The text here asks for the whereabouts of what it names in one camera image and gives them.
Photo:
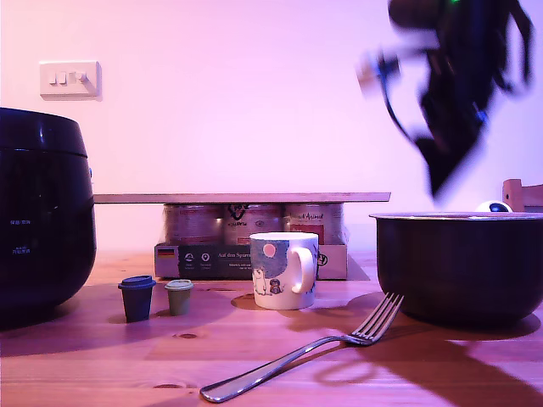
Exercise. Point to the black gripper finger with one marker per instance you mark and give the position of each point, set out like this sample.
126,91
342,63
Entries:
449,161

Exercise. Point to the dark rice cooker pot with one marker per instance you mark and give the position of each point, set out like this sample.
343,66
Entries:
458,267

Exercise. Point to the wooden shelf board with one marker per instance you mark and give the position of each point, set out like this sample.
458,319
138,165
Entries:
242,198

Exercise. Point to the black Philips rice cooker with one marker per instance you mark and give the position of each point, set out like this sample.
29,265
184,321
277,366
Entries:
42,220

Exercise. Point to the wooden chair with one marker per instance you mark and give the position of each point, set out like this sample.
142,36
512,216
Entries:
514,194

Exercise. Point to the can with red label patch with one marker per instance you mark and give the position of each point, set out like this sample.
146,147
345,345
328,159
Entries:
314,218

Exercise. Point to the can with black logo label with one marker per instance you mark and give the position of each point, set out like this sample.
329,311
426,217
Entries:
254,220

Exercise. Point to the white mug with cartoon print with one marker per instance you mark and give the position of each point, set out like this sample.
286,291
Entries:
275,271

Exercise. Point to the silver metal fork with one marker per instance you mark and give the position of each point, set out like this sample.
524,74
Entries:
301,349

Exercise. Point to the cardboard tray with dark print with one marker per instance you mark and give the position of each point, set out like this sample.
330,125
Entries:
208,263

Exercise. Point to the can with pink label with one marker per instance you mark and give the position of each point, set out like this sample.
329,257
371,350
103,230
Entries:
193,224

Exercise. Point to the small green lidded cup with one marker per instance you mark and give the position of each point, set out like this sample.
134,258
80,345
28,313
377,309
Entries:
179,299

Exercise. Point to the small dark blue lidded cup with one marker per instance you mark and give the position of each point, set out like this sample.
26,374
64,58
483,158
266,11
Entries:
136,301

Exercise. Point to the white round security camera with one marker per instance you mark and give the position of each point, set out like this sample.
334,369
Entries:
494,206

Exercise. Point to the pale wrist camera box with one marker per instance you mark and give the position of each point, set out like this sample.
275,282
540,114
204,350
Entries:
403,55

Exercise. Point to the white wall light switch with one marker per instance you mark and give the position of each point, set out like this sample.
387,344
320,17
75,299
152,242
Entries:
70,80

